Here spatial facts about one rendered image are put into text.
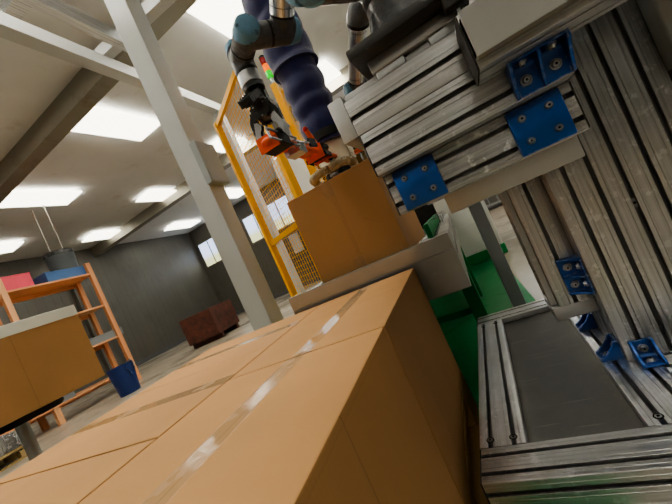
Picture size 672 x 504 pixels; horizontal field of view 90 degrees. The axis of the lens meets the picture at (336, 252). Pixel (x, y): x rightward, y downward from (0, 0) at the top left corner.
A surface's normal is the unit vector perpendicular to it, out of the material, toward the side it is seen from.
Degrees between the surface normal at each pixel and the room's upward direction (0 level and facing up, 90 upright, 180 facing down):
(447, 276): 90
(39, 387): 90
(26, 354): 90
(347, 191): 90
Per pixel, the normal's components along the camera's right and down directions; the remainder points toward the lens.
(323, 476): 0.86, -0.39
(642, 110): -0.37, 0.17
